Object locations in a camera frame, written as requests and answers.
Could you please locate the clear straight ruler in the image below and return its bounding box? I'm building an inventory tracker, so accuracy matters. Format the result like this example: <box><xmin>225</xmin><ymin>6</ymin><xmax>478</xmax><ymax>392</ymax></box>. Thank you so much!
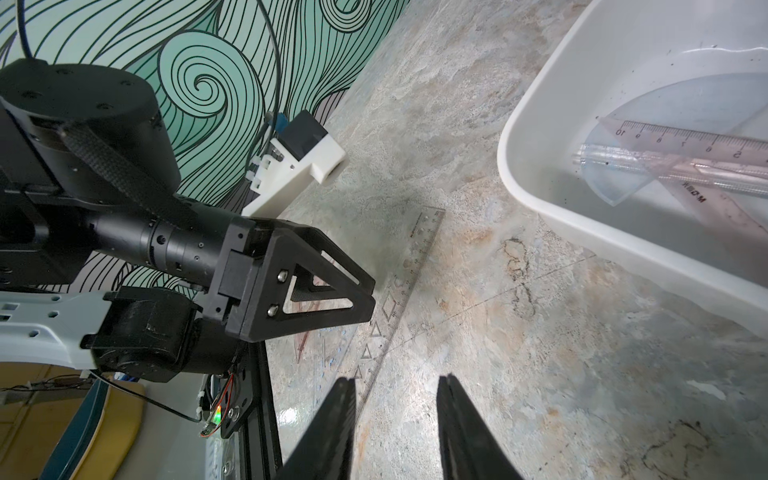
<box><xmin>572</xmin><ymin>144</ymin><xmax>767</xmax><ymax>205</ymax></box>

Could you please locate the white plastic storage box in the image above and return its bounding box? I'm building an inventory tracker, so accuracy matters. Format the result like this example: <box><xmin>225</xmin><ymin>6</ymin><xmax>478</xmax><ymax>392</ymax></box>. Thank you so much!
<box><xmin>497</xmin><ymin>1</ymin><xmax>767</xmax><ymax>336</ymax></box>

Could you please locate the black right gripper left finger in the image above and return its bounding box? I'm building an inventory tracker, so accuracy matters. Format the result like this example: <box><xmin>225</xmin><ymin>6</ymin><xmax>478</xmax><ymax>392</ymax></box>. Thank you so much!
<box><xmin>277</xmin><ymin>377</ymin><xmax>357</xmax><ymax>479</ymax></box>

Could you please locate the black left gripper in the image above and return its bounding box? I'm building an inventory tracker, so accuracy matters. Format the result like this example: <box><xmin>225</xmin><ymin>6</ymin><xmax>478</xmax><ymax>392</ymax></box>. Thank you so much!
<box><xmin>194</xmin><ymin>215</ymin><xmax>376</xmax><ymax>342</ymax></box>

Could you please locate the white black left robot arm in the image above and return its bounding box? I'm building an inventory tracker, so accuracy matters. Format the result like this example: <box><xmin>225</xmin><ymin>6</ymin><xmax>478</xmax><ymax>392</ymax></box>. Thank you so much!
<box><xmin>1</xmin><ymin>58</ymin><xmax>375</xmax><ymax>382</ymax></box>

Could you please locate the pink straight ruler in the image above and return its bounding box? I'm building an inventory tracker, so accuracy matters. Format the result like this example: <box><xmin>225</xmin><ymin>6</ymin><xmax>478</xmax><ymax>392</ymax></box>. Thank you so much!
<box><xmin>317</xmin><ymin>205</ymin><xmax>446</xmax><ymax>397</ymax></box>

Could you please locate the pink tall triangle ruler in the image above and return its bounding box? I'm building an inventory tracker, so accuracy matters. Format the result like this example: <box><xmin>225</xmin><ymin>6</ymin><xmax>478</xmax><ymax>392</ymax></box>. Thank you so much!
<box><xmin>585</xmin><ymin>117</ymin><xmax>767</xmax><ymax>243</ymax></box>

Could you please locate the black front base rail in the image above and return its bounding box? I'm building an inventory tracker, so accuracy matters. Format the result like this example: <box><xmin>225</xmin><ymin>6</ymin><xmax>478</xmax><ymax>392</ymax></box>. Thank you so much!
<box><xmin>221</xmin><ymin>342</ymin><xmax>283</xmax><ymax>479</ymax></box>

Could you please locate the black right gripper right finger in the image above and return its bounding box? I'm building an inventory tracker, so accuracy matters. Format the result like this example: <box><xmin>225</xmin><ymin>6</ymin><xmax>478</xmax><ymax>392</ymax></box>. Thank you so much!
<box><xmin>436</xmin><ymin>374</ymin><xmax>522</xmax><ymax>480</ymax></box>

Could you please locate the clear protractor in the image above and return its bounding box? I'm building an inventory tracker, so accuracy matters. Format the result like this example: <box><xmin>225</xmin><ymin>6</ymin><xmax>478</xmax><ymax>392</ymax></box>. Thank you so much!
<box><xmin>573</xmin><ymin>73</ymin><xmax>767</xmax><ymax>206</ymax></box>

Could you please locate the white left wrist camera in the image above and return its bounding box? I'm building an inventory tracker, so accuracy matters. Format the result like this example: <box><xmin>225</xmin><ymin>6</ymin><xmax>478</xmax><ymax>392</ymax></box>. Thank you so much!
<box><xmin>241</xmin><ymin>110</ymin><xmax>347</xmax><ymax>218</ymax></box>

